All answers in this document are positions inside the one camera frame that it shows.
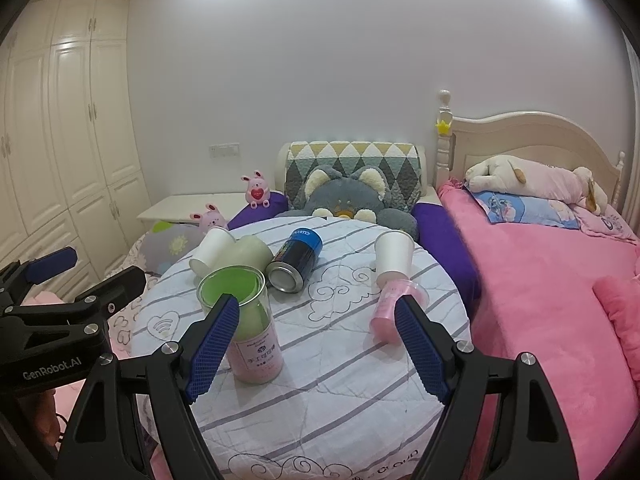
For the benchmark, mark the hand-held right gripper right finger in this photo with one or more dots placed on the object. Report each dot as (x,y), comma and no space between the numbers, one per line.
(422,355)

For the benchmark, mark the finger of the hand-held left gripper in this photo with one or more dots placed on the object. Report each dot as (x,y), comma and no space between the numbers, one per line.
(117,287)
(50,262)

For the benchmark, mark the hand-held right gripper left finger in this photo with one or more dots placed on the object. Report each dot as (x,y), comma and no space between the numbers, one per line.
(212,350)

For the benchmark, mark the pink plastic cup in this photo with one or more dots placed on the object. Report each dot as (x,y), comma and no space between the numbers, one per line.
(385,312)

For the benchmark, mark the clear cup with green lining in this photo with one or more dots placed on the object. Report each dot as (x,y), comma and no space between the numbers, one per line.
(260,345)

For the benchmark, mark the white paper cup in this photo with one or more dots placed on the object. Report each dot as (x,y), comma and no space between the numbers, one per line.
(212,250)
(395,257)

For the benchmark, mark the pale cream cup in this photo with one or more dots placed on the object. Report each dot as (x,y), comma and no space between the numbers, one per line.
(250,252)

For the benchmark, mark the pink printed bed sheet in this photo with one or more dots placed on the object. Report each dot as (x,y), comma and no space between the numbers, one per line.
(122,332)

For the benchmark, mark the grey pillow with sun print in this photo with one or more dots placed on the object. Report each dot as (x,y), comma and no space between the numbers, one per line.
(170,247)

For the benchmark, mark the white nightstand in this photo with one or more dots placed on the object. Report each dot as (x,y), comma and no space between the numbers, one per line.
(180,207)

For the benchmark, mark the dark can with blue band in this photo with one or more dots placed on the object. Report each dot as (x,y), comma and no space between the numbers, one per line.
(295,260)

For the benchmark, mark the pink fleece blanket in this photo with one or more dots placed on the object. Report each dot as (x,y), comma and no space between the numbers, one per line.
(525,285)

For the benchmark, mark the cream wardrobe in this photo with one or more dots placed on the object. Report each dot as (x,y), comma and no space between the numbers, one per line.
(75,135)

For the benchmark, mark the pink bunny toy with heart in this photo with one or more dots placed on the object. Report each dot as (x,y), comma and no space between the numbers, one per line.
(256,192)

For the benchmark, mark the grey cat plush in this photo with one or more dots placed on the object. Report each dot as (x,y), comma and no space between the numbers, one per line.
(345,195)

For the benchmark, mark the blue printed pillow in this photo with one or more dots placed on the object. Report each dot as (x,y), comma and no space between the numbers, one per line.
(525,207)

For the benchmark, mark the pink cushion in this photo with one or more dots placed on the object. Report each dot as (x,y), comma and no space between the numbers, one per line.
(620,310)

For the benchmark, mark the white and pink plush dog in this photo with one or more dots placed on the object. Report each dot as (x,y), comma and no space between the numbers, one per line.
(540,175)

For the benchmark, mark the diamond patterned quilted cover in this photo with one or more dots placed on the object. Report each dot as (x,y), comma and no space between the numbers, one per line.
(350,152)

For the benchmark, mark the pink printed pillow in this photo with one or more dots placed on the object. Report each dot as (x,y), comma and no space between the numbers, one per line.
(610,225)

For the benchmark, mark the yellow star ornament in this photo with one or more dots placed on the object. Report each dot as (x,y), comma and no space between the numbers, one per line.
(443,125)

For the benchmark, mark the cream wooden bed headboard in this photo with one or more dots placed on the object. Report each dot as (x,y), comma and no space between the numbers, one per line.
(525,135)

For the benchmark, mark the wall socket panel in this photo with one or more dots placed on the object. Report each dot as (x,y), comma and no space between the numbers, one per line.
(224,150)

